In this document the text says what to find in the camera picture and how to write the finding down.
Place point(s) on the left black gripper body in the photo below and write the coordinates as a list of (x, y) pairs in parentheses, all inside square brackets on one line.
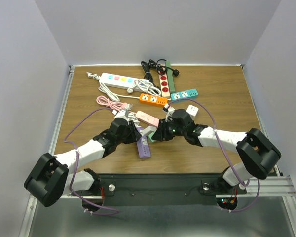
[(129, 136)]

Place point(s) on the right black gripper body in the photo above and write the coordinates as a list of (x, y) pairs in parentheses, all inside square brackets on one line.
[(168, 130)]

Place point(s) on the white usb charger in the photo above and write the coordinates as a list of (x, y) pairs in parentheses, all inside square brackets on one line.
[(148, 130)]

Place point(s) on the purple power strip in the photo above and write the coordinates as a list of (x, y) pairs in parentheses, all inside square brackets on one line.
[(143, 148)]

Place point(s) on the green usb charger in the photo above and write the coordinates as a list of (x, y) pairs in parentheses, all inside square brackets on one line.
[(150, 138)]

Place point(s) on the pink power strip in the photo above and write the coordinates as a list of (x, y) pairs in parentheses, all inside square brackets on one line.
[(146, 118)]

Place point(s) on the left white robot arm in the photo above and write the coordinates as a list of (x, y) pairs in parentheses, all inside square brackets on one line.
[(50, 177)]

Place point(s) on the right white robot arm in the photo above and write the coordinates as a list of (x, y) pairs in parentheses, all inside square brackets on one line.
[(257, 153)]

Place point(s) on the white cube socket adapter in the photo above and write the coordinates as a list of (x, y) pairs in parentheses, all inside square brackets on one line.
[(192, 111)]

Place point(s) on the teal power strip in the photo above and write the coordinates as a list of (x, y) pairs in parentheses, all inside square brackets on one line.
[(191, 94)]

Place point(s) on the beige red power strip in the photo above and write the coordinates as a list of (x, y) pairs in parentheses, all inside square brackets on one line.
[(164, 85)]

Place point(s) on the orange power strip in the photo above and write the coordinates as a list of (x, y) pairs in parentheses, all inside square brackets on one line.
[(153, 100)]

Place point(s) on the white multicolour power strip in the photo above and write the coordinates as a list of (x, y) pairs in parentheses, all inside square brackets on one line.
[(123, 82)]

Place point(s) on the green power strip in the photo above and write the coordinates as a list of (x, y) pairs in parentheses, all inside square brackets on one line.
[(170, 76)]

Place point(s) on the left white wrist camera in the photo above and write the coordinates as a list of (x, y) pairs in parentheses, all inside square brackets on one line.
[(122, 114)]

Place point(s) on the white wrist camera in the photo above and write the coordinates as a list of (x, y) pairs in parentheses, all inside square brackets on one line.
[(122, 114), (168, 109)]

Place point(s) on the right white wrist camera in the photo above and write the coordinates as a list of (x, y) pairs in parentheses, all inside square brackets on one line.
[(168, 109)]

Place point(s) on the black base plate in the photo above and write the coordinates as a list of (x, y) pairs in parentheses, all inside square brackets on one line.
[(161, 189)]

